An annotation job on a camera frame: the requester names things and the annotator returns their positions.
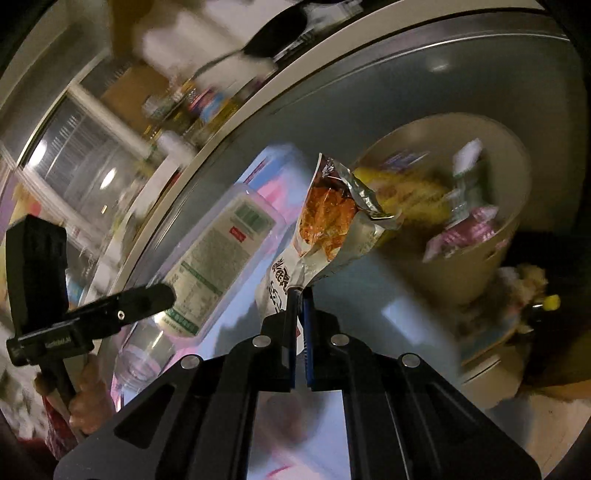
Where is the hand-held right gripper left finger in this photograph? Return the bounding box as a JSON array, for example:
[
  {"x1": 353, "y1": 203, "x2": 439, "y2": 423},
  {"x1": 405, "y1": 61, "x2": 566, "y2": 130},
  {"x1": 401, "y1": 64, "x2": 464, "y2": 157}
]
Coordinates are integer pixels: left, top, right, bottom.
[{"x1": 54, "y1": 288, "x2": 300, "y2": 480}]

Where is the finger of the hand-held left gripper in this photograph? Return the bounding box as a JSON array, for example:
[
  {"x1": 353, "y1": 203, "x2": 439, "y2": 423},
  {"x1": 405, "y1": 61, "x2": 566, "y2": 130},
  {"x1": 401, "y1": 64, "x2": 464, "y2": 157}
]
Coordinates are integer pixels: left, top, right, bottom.
[{"x1": 69, "y1": 283, "x2": 177, "y2": 342}]

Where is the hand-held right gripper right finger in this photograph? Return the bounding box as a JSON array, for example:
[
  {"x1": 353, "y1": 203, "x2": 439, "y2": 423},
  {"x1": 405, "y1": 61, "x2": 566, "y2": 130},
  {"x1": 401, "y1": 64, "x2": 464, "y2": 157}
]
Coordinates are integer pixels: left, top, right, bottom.
[{"x1": 302, "y1": 286, "x2": 542, "y2": 480}]

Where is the clear plastic bottle white label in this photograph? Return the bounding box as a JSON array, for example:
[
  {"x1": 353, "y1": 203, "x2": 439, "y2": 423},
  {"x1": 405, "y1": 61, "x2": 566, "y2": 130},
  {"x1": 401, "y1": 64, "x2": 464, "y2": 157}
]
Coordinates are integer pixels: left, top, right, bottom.
[{"x1": 112, "y1": 185, "x2": 289, "y2": 393}]

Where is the orange and silver snack packet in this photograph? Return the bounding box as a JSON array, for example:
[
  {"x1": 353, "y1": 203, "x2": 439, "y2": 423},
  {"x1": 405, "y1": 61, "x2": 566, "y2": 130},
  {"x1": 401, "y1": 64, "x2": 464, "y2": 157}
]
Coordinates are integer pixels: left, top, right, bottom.
[{"x1": 255, "y1": 152, "x2": 403, "y2": 356}]

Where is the yellow and brown box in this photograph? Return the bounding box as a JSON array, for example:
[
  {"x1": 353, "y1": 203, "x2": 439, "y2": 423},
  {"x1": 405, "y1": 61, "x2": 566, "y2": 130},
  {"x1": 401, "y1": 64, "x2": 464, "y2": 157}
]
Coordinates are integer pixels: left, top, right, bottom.
[{"x1": 353, "y1": 166, "x2": 451, "y2": 232}]

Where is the beige trash bin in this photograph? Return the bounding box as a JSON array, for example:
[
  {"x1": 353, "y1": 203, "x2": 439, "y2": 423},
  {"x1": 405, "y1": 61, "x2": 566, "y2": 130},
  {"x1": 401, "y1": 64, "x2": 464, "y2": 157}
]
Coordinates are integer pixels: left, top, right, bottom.
[{"x1": 346, "y1": 114, "x2": 533, "y2": 393}]

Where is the person's left hand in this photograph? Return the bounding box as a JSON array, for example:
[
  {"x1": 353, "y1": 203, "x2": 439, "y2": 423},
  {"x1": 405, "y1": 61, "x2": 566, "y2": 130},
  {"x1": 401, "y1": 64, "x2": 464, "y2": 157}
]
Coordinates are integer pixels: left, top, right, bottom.
[{"x1": 68, "y1": 354, "x2": 117, "y2": 437}]

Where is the glass door cabinet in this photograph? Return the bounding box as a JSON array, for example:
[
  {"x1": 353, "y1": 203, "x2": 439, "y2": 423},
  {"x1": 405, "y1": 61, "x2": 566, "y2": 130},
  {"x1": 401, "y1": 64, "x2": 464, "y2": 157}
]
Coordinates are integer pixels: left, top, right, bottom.
[{"x1": 18, "y1": 88, "x2": 158, "y2": 241}]

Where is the cartoon printed play mat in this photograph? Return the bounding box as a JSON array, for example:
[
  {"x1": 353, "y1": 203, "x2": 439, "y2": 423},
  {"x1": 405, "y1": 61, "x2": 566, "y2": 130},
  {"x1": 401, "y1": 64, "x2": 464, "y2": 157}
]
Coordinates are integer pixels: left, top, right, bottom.
[{"x1": 111, "y1": 143, "x2": 462, "y2": 480}]

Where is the pink packet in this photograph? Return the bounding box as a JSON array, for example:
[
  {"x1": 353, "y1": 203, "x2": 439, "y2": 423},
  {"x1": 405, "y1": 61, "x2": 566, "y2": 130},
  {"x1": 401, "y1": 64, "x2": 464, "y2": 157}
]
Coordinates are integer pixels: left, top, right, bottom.
[{"x1": 422, "y1": 205, "x2": 499, "y2": 264}]

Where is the row of condiment bottles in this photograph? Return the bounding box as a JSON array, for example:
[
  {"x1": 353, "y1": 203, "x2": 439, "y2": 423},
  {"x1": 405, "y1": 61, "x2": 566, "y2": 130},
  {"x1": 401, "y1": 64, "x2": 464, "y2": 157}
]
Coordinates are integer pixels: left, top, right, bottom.
[{"x1": 141, "y1": 78, "x2": 241, "y2": 144}]

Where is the beige plush toy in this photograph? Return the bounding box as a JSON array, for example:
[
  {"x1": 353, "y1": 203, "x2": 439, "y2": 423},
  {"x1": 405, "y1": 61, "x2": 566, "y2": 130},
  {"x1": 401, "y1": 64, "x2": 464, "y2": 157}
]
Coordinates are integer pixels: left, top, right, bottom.
[{"x1": 462, "y1": 263, "x2": 550, "y2": 333}]

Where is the black ladle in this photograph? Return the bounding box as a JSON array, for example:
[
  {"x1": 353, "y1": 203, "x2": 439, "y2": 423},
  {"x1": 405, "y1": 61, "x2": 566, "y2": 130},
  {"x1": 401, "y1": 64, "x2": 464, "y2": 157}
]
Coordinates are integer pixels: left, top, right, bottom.
[{"x1": 191, "y1": 7, "x2": 319, "y2": 79}]

